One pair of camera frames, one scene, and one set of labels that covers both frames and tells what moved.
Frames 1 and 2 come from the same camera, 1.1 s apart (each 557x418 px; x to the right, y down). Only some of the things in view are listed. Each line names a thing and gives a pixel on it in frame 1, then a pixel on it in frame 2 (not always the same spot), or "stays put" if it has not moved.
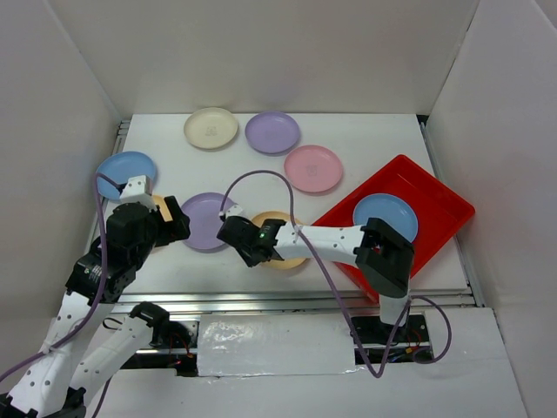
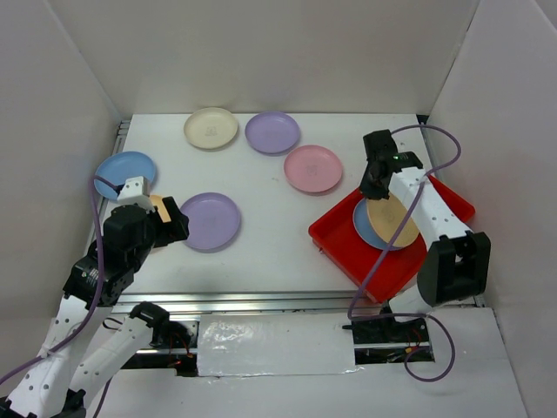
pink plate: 312,168 stays put
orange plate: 164,210 stays put
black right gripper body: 250,259 to 371,188
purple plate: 204,211 stays put
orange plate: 287,262 to 386,216
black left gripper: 178,228 stays put
